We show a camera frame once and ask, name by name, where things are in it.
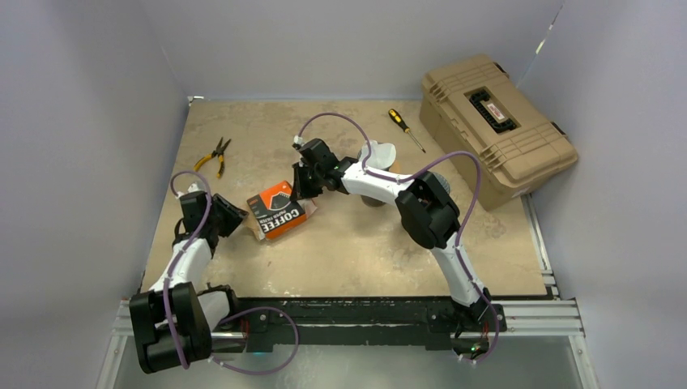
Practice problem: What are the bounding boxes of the orange coffee filter box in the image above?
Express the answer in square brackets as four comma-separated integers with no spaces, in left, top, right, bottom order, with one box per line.
[246,181,317,241]

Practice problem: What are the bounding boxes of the grey glass carafe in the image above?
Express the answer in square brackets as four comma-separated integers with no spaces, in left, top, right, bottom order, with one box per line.
[361,196,386,207]

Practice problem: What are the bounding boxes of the white paper coffee filter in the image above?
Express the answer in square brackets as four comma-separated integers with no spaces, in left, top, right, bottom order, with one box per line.
[357,140,396,171]

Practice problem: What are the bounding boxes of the blue glass dripper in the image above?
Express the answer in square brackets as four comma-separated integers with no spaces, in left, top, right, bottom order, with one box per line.
[433,172,451,194]

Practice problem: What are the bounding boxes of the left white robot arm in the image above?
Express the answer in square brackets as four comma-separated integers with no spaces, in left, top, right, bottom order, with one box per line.
[129,190,248,374]

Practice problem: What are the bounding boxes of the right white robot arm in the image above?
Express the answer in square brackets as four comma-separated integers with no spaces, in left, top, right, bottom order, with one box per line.
[292,137,498,330]

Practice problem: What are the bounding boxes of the yellow black screwdriver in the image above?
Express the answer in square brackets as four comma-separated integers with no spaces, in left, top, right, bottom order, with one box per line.
[388,109,426,153]

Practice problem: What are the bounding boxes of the tan plastic tool case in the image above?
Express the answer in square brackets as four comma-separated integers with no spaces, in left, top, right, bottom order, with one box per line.
[419,54,578,211]

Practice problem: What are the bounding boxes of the yellow handled pliers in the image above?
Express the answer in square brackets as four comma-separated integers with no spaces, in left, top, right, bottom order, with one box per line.
[194,137,232,178]

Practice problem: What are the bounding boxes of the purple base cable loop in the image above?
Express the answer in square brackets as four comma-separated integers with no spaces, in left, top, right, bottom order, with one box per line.
[207,306,301,378]

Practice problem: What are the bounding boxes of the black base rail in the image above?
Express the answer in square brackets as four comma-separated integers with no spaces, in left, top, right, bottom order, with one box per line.
[212,296,507,357]

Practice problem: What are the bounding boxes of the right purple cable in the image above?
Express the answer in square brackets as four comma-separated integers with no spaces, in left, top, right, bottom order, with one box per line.
[296,111,503,364]

